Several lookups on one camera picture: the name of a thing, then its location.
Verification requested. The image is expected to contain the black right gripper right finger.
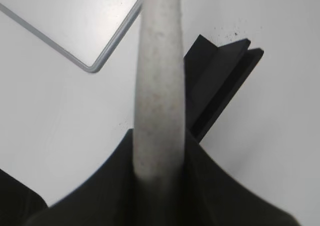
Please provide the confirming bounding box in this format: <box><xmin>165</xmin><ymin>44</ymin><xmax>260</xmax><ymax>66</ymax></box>
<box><xmin>180</xmin><ymin>131</ymin><xmax>299</xmax><ymax>226</ymax></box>

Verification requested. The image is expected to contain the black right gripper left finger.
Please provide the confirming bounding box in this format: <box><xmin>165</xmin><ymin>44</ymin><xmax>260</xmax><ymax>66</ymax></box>
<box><xmin>25</xmin><ymin>129</ymin><xmax>136</xmax><ymax>226</ymax></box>

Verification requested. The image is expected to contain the white-handled kitchen knife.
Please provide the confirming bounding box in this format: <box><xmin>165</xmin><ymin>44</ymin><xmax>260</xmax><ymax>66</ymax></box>
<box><xmin>133</xmin><ymin>0</ymin><xmax>185</xmax><ymax>181</ymax></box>

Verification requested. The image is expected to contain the black knife stand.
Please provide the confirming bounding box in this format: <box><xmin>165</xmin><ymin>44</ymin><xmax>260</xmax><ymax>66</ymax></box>
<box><xmin>183</xmin><ymin>34</ymin><xmax>265</xmax><ymax>145</ymax></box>

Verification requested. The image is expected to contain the white grey-rimmed cutting board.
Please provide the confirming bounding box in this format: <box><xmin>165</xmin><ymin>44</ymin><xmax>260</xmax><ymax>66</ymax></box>
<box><xmin>0</xmin><ymin>0</ymin><xmax>142</xmax><ymax>73</ymax></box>

